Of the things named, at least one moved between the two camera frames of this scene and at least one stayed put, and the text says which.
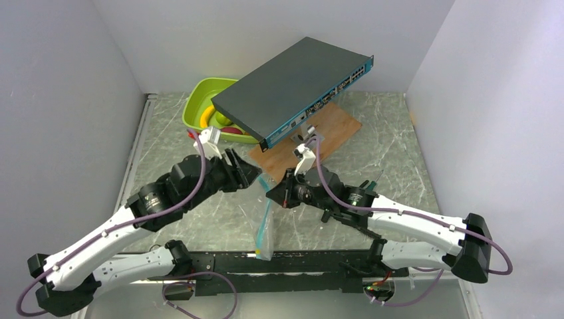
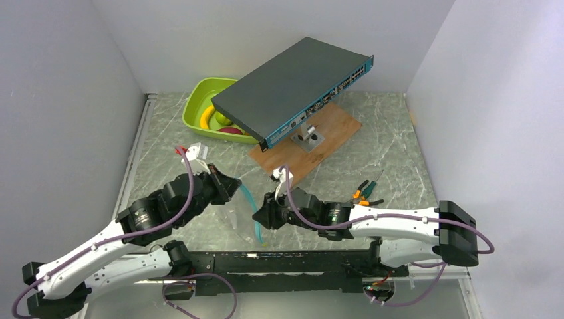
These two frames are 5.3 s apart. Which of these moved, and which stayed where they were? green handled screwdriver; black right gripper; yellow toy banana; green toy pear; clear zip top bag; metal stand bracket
Moved: clear zip top bag; black right gripper
Stayed: green handled screwdriver; green toy pear; metal stand bracket; yellow toy banana
